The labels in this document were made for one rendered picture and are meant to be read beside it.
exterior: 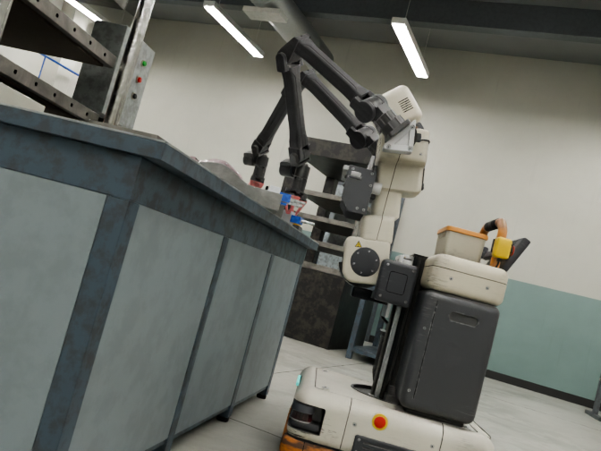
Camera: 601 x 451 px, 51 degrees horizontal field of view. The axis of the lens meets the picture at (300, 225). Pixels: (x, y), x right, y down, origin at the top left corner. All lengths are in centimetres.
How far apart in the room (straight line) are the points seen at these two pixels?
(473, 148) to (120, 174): 799
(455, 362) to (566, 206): 680
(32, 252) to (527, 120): 820
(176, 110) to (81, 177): 961
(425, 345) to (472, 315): 18
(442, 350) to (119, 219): 121
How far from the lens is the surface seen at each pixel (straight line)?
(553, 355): 866
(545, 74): 936
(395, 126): 218
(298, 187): 249
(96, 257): 131
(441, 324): 213
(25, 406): 139
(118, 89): 275
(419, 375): 214
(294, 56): 239
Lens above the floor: 61
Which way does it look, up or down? 5 degrees up
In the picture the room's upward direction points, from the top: 15 degrees clockwise
